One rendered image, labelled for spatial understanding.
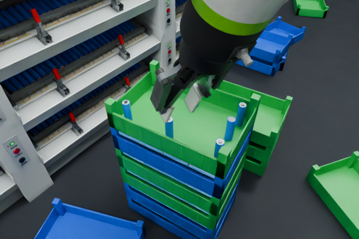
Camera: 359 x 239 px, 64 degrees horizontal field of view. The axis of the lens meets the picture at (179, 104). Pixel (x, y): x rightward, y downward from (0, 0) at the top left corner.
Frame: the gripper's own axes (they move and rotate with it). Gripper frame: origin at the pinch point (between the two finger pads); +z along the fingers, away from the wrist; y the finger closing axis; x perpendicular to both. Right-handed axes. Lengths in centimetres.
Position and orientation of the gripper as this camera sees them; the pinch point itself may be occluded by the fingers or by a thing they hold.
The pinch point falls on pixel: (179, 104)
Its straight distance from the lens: 53.4
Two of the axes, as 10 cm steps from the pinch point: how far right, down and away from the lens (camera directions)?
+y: 8.7, -3.3, 3.7
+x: -4.5, -8.4, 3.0
